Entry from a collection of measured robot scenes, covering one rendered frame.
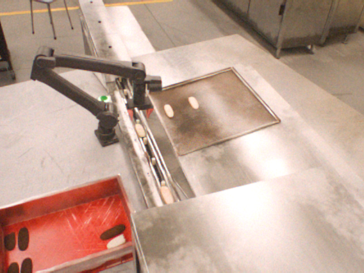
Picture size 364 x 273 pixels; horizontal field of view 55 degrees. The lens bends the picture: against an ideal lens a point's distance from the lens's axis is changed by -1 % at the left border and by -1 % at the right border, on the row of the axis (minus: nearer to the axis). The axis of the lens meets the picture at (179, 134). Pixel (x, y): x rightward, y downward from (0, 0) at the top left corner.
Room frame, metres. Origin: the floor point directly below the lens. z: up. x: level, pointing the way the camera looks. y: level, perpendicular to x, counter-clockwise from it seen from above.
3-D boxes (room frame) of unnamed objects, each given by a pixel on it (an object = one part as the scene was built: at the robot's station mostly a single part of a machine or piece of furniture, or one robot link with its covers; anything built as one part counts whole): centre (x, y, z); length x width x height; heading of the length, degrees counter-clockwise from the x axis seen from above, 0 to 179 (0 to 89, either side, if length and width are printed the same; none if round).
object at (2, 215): (0.70, 0.37, 0.87); 0.49 x 0.34 x 0.10; 115
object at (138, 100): (1.30, 0.19, 1.04); 0.10 x 0.07 x 0.07; 111
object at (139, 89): (1.30, 0.18, 1.10); 0.07 x 0.06 x 0.07; 100
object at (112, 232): (0.74, 0.22, 0.83); 0.10 x 0.04 x 0.01; 127
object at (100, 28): (2.30, 0.58, 0.89); 1.25 x 0.18 x 0.09; 21
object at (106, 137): (1.27, 0.35, 0.86); 0.12 x 0.09 x 0.08; 32
